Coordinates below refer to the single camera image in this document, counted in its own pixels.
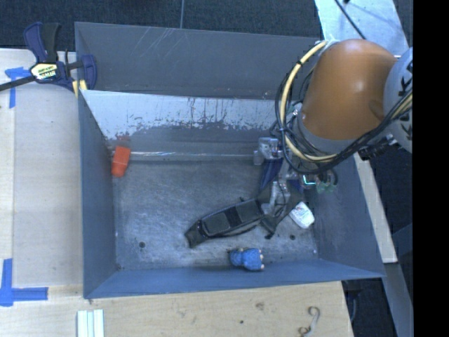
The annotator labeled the pale wood flat board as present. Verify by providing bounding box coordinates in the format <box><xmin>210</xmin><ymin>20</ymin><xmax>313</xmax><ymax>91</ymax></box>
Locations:
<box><xmin>11</xmin><ymin>82</ymin><xmax>85</xmax><ymax>289</ymax></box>

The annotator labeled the orange block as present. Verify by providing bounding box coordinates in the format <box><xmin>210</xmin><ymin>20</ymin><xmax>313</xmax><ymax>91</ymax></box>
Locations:
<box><xmin>111</xmin><ymin>145</ymin><xmax>132</xmax><ymax>178</ymax></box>

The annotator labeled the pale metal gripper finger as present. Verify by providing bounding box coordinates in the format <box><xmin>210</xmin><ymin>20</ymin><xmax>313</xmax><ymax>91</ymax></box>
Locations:
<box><xmin>262</xmin><ymin>181</ymin><xmax>281</xmax><ymax>214</ymax></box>
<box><xmin>279</xmin><ymin>183</ymin><xmax>293</xmax><ymax>220</ymax></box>

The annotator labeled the grey metal bin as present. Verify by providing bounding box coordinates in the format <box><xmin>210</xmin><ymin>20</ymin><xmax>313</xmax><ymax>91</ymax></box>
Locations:
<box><xmin>74</xmin><ymin>22</ymin><xmax>387</xmax><ymax>300</ymax></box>

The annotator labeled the blue toy animal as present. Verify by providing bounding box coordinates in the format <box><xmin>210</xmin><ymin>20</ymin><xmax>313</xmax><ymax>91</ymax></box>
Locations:
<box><xmin>228</xmin><ymin>246</ymin><xmax>265</xmax><ymax>272</ymax></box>

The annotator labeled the blue spray bottle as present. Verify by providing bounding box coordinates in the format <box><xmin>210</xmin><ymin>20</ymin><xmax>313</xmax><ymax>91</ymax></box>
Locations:
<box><xmin>253</xmin><ymin>136</ymin><xmax>285</xmax><ymax>194</ymax></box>

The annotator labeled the small white bottle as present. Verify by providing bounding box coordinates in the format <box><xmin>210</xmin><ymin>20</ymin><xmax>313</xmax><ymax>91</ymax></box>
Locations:
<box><xmin>288</xmin><ymin>201</ymin><xmax>316</xmax><ymax>230</ymax></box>

